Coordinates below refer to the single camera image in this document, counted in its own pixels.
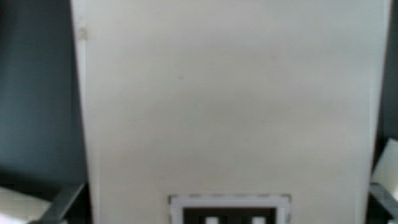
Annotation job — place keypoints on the white U-shaped obstacle wall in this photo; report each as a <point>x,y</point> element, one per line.
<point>22,207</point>

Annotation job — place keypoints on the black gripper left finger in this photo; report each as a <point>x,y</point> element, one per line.
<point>68,211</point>

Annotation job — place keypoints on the white cabinet body box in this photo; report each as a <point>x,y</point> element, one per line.
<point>386,169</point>

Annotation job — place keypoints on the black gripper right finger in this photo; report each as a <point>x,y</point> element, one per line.
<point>382,206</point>

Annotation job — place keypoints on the white cabinet top with knob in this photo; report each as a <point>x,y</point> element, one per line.
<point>230,90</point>

